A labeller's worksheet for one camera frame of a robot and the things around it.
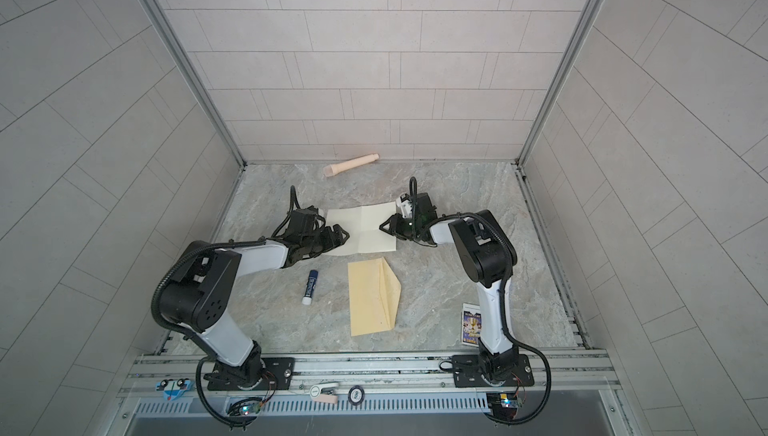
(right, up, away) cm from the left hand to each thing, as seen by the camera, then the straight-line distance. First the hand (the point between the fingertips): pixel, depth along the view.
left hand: (349, 233), depth 94 cm
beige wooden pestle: (-8, +22, +17) cm, 29 cm away
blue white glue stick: (-10, -17, -12) cm, 23 cm away
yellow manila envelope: (+8, -16, -10) cm, 21 cm away
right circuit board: (+40, -35, -26) cm, 60 cm away
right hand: (+11, +1, +3) cm, 11 cm away
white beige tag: (-3, -32, -28) cm, 42 cm away
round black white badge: (+6, -33, -26) cm, 43 cm away
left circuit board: (-18, -34, -29) cm, 48 cm away
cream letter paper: (+4, +2, +3) cm, 5 cm away
